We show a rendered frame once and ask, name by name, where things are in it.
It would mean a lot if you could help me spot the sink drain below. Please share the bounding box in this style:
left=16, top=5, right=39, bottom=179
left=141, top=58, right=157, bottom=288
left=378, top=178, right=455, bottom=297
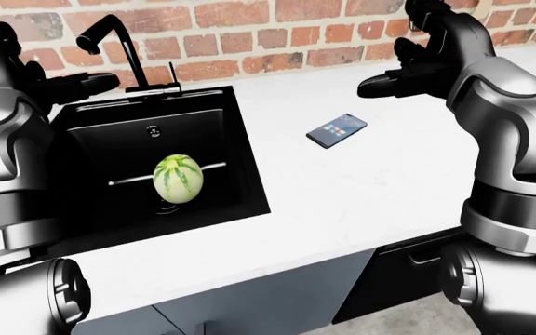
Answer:
left=154, top=198, right=185, bottom=215

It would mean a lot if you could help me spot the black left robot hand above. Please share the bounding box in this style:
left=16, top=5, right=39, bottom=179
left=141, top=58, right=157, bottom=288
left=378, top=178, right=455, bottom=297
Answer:
left=0, top=20, right=121, bottom=114

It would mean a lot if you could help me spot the black smartphone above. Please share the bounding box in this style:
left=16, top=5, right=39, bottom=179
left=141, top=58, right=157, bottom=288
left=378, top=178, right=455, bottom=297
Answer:
left=305, top=112, right=369, bottom=151

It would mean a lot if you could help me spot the grey cabinet door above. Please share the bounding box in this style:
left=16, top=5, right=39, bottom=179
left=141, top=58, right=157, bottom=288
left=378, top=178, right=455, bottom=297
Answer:
left=70, top=248, right=375, bottom=335

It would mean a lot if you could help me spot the black sink faucet spout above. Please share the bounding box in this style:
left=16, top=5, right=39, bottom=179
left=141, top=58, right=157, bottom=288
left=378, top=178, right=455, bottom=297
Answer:
left=75, top=13, right=149, bottom=89

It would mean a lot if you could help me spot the green striped melon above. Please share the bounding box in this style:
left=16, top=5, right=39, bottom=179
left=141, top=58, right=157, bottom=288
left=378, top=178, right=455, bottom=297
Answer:
left=152, top=154, right=205, bottom=206

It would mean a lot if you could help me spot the black sink basin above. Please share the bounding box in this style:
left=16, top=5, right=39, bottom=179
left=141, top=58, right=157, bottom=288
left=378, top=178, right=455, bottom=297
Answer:
left=47, top=85, right=272, bottom=261

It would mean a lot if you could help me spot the dark cabinet drawer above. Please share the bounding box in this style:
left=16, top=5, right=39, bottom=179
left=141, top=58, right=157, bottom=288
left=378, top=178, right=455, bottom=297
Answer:
left=331, top=228, right=465, bottom=325

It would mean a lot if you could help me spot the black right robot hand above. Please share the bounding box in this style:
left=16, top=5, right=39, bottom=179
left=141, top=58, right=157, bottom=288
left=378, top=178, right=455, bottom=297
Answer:
left=356, top=0, right=497, bottom=100

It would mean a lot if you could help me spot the black faucet lever handle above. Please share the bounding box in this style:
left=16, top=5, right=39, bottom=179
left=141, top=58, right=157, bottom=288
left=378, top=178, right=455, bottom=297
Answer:
left=124, top=61, right=181, bottom=96

